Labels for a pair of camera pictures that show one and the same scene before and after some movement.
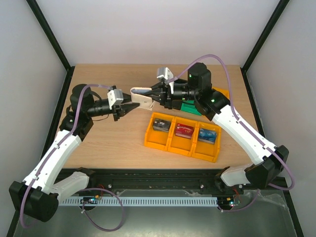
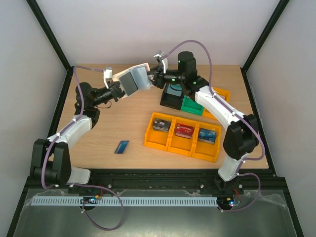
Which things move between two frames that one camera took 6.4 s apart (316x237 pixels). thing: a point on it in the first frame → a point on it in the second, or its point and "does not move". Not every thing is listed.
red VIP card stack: [184, 131] does not move
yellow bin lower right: [205, 150] does not move
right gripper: [168, 96] → [159, 78]
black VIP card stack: [161, 125] does not move
